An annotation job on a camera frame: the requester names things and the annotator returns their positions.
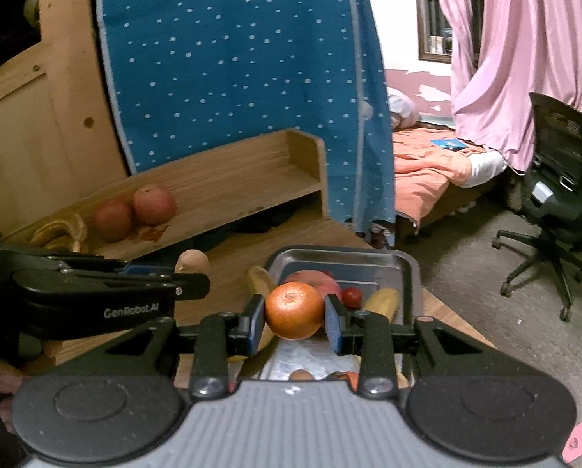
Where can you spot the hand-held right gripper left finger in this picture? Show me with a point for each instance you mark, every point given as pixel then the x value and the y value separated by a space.
pixel 256 321

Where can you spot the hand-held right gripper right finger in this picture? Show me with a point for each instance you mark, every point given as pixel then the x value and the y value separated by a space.
pixel 333 324

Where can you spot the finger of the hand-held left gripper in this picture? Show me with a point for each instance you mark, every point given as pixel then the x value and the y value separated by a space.
pixel 193 285
pixel 139 269

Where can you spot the red cherry tomato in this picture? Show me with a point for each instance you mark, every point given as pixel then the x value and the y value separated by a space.
pixel 352 296

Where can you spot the yellow banana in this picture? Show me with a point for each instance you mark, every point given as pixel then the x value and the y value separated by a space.
pixel 383 302
pixel 261 282

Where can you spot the orange tangerine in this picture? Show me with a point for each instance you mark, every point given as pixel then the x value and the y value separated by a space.
pixel 349 378
pixel 294 309

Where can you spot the small brown kiwi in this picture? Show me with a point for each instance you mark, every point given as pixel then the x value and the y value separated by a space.
pixel 300 375

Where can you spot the metal tray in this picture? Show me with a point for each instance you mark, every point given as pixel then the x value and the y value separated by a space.
pixel 383 263

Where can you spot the curved wooden shelf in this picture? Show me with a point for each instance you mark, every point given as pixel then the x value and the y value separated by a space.
pixel 252 165

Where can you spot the person's left hand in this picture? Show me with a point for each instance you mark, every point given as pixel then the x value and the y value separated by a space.
pixel 1 368

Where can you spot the banana bunch on shelf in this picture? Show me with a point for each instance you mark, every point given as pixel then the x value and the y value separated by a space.
pixel 52 228

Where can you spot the wooden bed headboard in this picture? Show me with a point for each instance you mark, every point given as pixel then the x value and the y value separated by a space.
pixel 52 122

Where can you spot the orange blanket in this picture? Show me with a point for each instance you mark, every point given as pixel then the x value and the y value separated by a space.
pixel 422 170

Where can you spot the blue book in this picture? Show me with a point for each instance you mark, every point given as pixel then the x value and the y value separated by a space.
pixel 447 144

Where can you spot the white cloth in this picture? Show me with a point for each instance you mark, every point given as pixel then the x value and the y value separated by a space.
pixel 485 168

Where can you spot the blue dotted curtain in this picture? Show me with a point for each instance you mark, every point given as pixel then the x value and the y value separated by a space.
pixel 222 58

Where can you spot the white pillow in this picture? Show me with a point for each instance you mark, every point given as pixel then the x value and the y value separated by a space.
pixel 403 107

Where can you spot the pink paper card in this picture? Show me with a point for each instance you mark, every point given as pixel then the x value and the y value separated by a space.
pixel 578 441

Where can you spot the black office chair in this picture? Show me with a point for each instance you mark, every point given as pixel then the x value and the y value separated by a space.
pixel 559 156

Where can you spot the tape roll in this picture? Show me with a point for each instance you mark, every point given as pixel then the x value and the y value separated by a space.
pixel 31 6

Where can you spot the barred window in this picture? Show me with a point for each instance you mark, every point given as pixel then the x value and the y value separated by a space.
pixel 437 44

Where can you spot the pink curtain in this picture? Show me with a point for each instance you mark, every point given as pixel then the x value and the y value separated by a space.
pixel 515 58

